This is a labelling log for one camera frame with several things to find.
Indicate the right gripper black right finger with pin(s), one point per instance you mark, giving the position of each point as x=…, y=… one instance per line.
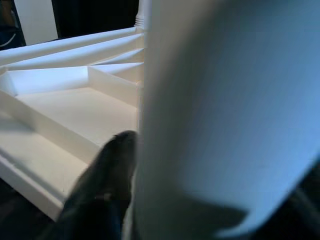
x=300, y=220

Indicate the white plastic table leg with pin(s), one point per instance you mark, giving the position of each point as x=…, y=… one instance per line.
x=140, y=17
x=212, y=100

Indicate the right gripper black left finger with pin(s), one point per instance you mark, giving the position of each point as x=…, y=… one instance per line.
x=105, y=190

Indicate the white plastic table top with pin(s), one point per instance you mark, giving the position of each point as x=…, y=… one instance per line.
x=75, y=107

